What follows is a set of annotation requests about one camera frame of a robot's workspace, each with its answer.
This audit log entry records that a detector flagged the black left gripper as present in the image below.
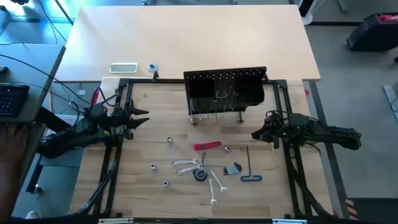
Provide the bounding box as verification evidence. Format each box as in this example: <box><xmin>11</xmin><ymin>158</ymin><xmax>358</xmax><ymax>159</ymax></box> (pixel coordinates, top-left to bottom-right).
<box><xmin>107</xmin><ymin>99</ymin><xmax>150</xmax><ymax>141</ymax></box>

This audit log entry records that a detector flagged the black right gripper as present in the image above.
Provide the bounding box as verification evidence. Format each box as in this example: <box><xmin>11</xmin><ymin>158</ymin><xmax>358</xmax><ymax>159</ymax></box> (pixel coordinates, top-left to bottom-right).
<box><xmin>251</xmin><ymin>112</ymin><xmax>301</xmax><ymax>151</ymax></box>

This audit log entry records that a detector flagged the blue T-handle hex key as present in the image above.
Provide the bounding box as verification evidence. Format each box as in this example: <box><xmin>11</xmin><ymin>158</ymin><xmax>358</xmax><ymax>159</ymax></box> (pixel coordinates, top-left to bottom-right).
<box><xmin>240</xmin><ymin>145</ymin><xmax>263</xmax><ymax>182</ymax></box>

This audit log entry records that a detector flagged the grey hex key set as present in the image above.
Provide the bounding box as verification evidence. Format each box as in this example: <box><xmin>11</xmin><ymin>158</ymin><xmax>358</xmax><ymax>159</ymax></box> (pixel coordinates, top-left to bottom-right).
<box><xmin>223</xmin><ymin>162</ymin><xmax>243</xmax><ymax>176</ymax></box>

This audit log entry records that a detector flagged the red utility knife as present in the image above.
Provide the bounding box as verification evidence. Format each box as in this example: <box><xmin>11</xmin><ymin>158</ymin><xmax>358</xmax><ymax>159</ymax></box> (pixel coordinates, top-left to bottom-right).
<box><xmin>193</xmin><ymin>141</ymin><xmax>222</xmax><ymax>152</ymax></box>

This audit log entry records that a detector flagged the black tape measure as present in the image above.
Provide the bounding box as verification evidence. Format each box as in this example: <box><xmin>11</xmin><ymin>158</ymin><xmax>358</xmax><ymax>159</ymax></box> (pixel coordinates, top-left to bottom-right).
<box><xmin>192</xmin><ymin>151</ymin><xmax>208</xmax><ymax>182</ymax></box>

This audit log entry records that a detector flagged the person's forearm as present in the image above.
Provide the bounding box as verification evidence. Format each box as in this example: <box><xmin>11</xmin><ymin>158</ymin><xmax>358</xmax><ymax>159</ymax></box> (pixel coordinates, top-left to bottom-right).
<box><xmin>0</xmin><ymin>155</ymin><xmax>24</xmax><ymax>220</ymax></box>

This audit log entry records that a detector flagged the black peg board bin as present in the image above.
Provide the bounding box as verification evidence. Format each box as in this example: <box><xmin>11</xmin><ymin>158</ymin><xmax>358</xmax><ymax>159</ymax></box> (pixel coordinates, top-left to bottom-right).
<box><xmin>188</xmin><ymin>79</ymin><xmax>215</xmax><ymax>107</ymax></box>
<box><xmin>237</xmin><ymin>77</ymin><xmax>265</xmax><ymax>107</ymax></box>

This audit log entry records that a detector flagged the black peg board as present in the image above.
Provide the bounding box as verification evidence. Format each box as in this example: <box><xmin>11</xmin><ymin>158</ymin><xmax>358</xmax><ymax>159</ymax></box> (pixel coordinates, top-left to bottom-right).
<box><xmin>183</xmin><ymin>66</ymin><xmax>268</xmax><ymax>127</ymax></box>

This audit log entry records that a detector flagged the white rectangular tray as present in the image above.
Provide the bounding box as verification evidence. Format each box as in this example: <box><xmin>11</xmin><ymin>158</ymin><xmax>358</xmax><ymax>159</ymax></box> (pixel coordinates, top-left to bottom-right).
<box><xmin>109</xmin><ymin>62</ymin><xmax>139</xmax><ymax>74</ymax></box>

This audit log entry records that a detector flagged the white box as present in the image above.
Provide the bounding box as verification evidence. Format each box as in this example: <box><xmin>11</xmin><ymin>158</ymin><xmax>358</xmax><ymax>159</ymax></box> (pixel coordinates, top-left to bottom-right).
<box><xmin>55</xmin><ymin>114</ymin><xmax>81</xmax><ymax>125</ymax></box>

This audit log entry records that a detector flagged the black angled support bar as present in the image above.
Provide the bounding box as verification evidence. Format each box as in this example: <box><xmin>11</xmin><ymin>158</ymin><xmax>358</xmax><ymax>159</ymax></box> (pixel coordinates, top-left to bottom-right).
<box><xmin>35</xmin><ymin>105</ymin><xmax>72</xmax><ymax>133</ymax></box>

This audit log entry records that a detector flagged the beige table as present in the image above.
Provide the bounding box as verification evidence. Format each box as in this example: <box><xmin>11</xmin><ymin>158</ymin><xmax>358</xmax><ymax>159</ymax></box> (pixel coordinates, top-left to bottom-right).
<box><xmin>55</xmin><ymin>4</ymin><xmax>322</xmax><ymax>82</ymax></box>

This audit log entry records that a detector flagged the grey desk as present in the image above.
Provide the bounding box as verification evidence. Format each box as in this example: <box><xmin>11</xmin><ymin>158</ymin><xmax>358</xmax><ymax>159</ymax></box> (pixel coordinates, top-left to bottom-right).
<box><xmin>0</xmin><ymin>42</ymin><xmax>67</xmax><ymax>125</ymax></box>

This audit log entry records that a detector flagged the person's hand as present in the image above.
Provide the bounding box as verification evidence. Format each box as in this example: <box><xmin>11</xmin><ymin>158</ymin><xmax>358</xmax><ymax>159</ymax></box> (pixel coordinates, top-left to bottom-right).
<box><xmin>0</xmin><ymin>123</ymin><xmax>30</xmax><ymax>162</ymax></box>

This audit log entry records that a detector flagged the black keyboard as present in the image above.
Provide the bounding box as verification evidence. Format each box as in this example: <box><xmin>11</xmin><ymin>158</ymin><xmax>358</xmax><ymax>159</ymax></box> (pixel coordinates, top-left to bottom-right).
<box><xmin>0</xmin><ymin>83</ymin><xmax>30</xmax><ymax>118</ymax></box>

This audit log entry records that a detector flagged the grey metal bar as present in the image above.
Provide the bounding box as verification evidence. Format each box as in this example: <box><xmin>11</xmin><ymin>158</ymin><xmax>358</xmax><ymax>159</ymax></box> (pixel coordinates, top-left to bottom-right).
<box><xmin>383</xmin><ymin>85</ymin><xmax>398</xmax><ymax>121</ymax></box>

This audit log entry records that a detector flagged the black striped floor mat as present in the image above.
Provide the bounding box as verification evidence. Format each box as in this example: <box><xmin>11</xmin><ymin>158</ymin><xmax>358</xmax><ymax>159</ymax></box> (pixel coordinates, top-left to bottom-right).
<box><xmin>345</xmin><ymin>197</ymin><xmax>398</xmax><ymax>224</ymax></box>

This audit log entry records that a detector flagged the black case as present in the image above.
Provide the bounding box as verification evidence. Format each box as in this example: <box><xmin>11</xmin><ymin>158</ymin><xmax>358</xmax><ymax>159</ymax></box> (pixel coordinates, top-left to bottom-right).
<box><xmin>346</xmin><ymin>12</ymin><xmax>398</xmax><ymax>52</ymax></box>

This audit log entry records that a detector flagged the red plastic tool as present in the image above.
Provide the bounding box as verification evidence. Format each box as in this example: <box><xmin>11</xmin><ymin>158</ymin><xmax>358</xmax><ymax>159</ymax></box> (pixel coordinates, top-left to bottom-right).
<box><xmin>377</xmin><ymin>14</ymin><xmax>398</xmax><ymax>25</ymax></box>

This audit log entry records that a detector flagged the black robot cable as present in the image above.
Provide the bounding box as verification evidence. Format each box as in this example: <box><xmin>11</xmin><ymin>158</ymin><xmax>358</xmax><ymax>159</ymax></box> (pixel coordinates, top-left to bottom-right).
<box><xmin>265</xmin><ymin>110</ymin><xmax>292</xmax><ymax>125</ymax></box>
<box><xmin>70</xmin><ymin>86</ymin><xmax>121</xmax><ymax>118</ymax></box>

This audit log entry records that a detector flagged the black aluminium frame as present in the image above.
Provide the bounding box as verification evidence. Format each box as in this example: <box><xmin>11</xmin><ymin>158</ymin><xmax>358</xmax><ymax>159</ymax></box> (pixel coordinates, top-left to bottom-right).
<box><xmin>74</xmin><ymin>77</ymin><xmax>335</xmax><ymax>218</ymax></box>

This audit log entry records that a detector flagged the silver bracket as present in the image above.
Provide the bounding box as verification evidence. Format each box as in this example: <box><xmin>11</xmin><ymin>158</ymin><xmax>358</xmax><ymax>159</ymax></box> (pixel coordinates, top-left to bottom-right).
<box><xmin>272</xmin><ymin>218</ymin><xmax>308</xmax><ymax>224</ymax></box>
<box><xmin>98</xmin><ymin>217</ymin><xmax>134</xmax><ymax>224</ymax></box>

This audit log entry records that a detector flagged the white pedestal base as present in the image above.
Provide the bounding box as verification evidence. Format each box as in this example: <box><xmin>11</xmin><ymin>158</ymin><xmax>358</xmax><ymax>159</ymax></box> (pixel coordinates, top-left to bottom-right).
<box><xmin>300</xmin><ymin>12</ymin><xmax>314</xmax><ymax>26</ymax></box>

